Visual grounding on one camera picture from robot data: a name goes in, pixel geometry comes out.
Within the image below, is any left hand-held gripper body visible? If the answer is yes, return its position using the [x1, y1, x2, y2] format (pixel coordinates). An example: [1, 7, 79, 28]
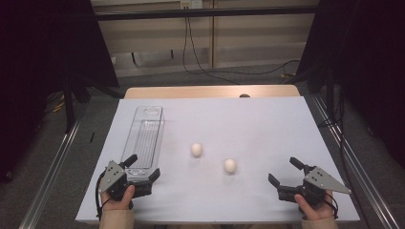
[98, 159, 153, 202]

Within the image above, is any black crossbar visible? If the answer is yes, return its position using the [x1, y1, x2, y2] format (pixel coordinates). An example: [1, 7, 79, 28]
[94, 5, 319, 22]

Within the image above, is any white wall socket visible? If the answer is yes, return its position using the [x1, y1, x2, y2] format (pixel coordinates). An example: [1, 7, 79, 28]
[180, 0, 203, 10]

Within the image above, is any black stand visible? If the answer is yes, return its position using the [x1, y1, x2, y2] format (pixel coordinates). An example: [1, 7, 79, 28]
[61, 75, 94, 135]

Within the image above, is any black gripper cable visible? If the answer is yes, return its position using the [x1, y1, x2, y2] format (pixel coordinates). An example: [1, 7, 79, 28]
[95, 171, 113, 222]
[324, 190, 339, 220]

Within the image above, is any clear plastic container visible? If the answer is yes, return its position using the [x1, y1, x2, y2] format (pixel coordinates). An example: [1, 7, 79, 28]
[119, 105, 166, 182]

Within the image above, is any person's right hand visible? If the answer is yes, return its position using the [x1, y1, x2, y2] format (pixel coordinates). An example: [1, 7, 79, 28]
[293, 190, 335, 221]

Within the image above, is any black power cable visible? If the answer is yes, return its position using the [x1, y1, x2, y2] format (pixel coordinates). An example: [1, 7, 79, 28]
[181, 15, 302, 77]
[186, 15, 240, 86]

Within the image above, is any white table cover board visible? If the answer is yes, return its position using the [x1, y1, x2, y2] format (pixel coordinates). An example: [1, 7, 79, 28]
[75, 95, 361, 223]

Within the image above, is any beige panelled desk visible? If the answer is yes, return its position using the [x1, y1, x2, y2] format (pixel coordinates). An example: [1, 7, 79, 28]
[90, 0, 319, 77]

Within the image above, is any black floor cable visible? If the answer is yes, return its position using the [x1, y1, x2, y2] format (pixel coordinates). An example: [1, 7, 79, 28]
[318, 85, 352, 192]

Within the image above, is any person's left hand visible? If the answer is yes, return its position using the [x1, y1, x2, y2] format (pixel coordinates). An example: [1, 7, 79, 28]
[100, 184, 137, 212]

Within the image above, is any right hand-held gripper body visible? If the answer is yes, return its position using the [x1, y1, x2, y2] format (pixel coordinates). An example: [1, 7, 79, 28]
[276, 165, 352, 207]

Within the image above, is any metal floor rail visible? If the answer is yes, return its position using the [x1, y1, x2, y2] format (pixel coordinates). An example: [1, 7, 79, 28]
[18, 104, 89, 229]
[309, 94, 400, 229]

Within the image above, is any white egg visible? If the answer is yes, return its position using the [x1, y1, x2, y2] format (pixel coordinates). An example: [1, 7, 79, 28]
[190, 142, 203, 157]
[223, 157, 238, 175]

